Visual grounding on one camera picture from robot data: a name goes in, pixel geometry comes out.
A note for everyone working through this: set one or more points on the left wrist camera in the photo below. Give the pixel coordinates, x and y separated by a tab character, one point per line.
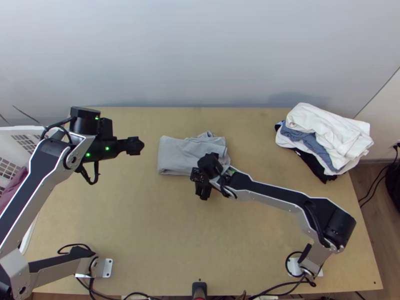
107	128

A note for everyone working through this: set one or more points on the white laundry basket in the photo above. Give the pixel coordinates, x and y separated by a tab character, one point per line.
18	140

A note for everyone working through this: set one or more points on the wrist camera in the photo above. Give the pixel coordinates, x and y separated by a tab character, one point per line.
107	128
199	175

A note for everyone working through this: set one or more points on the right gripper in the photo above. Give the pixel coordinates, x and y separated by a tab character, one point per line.
203	190

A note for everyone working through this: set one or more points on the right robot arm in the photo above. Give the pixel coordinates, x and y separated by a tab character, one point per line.
275	193

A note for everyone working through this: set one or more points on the heap of clothes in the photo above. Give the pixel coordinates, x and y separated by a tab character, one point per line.
328	131

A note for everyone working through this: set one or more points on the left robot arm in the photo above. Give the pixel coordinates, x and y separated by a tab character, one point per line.
37	175

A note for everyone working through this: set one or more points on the maroon garment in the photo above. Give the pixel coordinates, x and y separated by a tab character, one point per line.
14	186

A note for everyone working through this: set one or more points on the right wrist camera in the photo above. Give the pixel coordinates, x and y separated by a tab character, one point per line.
199	175

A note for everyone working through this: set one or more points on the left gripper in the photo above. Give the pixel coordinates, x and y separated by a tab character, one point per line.
131	146

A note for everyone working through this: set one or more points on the grey t-shirt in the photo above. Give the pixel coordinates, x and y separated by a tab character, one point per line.
175	156

